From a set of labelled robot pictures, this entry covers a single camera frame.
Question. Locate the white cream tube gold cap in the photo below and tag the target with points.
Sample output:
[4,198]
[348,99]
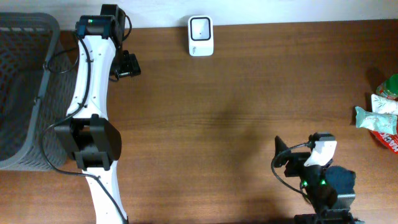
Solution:
[383,105]

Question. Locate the green lid jar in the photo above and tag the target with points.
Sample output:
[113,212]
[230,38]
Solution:
[388,88]

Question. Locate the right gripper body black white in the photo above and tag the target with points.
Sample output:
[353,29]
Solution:
[299,165]

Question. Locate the teal wet wipes pack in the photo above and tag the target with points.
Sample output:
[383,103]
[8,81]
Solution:
[381,123]

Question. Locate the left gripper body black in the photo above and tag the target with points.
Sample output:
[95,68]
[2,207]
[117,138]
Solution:
[124,63]

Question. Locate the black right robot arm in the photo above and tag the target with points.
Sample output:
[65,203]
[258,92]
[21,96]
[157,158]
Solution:
[329,190]

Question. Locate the dark grey plastic basket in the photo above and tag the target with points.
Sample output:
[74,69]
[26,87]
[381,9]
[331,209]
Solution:
[37,85]

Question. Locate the red candy bag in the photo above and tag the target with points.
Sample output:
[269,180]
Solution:
[388,140]

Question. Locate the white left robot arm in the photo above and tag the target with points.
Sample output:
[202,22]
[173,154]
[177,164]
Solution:
[86,134]

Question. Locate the white barcode scanner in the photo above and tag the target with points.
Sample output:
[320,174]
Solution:
[200,36]

